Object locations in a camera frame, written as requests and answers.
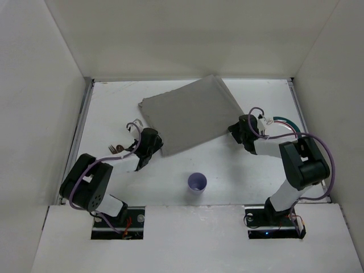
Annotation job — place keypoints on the left aluminium table rail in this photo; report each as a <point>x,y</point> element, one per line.
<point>79,128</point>

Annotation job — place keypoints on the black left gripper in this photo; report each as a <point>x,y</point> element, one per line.
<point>156,143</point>

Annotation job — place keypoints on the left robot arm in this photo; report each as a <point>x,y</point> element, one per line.
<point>86,184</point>

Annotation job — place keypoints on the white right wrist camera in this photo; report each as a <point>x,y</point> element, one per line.
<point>263,123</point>

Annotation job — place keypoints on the grey cloth placemat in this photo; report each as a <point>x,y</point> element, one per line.
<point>191,115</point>

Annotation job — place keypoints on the white front cover board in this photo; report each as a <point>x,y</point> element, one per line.
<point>197,239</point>

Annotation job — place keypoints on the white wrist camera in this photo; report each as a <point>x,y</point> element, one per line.
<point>263,123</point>
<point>135,126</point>

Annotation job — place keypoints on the white plate green rim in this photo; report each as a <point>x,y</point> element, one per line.
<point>295,131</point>

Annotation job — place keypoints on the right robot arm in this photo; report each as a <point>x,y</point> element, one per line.
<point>303,163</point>

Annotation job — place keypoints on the brown wooden spoon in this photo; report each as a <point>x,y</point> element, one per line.
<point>119,148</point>

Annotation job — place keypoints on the brown wooden fork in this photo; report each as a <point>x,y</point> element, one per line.
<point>112,149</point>

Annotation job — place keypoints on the purple plastic cup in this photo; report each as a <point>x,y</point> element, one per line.
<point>197,183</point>

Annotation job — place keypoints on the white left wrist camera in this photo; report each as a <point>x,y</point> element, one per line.
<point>135,126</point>

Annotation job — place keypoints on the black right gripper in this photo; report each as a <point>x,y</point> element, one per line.
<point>235,128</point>

